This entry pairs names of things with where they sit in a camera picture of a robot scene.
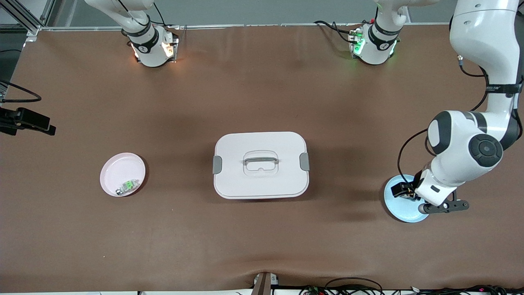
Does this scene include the white lidded storage box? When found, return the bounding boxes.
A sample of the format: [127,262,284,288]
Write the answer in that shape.
[213,131,310,200]

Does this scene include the light blue round plate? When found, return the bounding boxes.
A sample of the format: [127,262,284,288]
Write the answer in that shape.
[384,174,433,223]

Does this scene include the pink round plate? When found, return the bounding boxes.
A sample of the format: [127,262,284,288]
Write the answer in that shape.
[100,152,147,197]

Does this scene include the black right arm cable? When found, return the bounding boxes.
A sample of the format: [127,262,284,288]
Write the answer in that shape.
[0,80,42,103]

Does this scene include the aluminium frame profile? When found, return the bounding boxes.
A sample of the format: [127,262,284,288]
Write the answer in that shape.
[0,0,56,41]

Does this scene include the black cable loop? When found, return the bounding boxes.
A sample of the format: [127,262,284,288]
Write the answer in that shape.
[323,277,384,295]

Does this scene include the tangled cable bundle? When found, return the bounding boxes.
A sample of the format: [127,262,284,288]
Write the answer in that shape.
[299,285,524,295]

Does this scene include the grey box lid handle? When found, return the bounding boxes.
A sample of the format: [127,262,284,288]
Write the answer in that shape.
[243,154,280,166]

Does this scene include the black right base cable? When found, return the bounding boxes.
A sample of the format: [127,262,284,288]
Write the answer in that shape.
[151,4,181,29]

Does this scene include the brown camera mount post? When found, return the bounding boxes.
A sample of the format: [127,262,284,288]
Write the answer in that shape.
[251,272,279,295]

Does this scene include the black left base cables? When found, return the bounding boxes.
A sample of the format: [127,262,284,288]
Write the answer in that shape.
[314,20,353,43]

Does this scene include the silver table edge rail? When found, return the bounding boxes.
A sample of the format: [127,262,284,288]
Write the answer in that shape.
[39,23,451,32]

